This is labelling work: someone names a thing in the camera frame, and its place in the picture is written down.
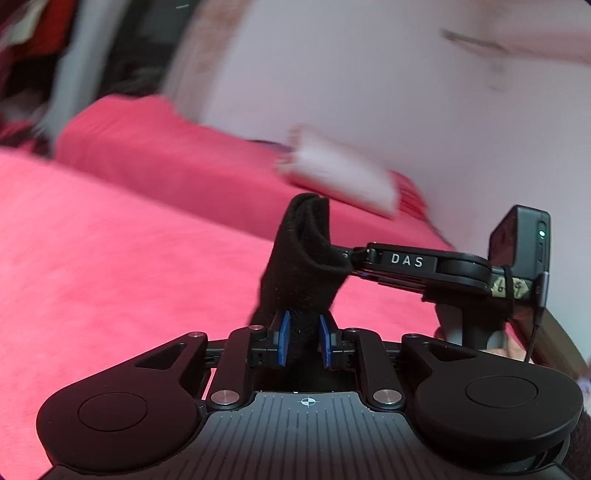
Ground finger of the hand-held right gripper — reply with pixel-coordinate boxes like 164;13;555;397
333;246;428;296

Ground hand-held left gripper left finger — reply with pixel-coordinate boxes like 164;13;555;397
134;310;291;411

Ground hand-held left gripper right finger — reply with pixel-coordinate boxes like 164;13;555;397
318;311;483;411

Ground black knit pants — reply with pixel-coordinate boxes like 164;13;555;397
249;193;354;393

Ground folded pink blanket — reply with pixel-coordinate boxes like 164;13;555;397
392;170;432;223

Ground bright pink bed cover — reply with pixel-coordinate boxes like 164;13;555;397
0;150;462;480

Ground deep pink bed cover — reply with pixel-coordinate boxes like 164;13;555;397
54;96;455;252

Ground pale pink curtain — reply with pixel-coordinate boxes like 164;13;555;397
164;0;259;127

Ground red hanging garment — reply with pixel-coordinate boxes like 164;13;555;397
0;0;86;75

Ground black cable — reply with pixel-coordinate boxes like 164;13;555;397
525;272;549;365

